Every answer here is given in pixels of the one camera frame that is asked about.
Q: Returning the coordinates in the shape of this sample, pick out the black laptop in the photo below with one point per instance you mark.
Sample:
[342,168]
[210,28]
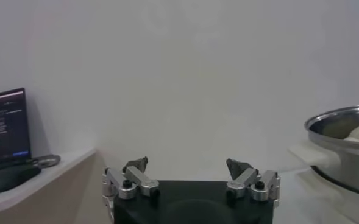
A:
[8,128]

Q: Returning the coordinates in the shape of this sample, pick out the stainless steel steamer basket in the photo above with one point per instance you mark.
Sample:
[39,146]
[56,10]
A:
[350,164]

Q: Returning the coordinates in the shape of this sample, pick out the white electric cooker base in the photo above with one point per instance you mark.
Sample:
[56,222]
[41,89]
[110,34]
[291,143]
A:
[310,153]

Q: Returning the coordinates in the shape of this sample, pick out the black computer mouse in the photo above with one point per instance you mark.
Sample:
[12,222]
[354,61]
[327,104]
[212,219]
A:
[11,178]

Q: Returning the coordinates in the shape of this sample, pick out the round grey disc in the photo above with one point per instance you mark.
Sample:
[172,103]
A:
[46,160]

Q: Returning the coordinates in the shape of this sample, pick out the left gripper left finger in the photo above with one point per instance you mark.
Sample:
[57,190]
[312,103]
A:
[136,179]

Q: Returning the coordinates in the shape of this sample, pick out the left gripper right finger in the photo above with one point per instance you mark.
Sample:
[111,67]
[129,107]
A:
[246,179]

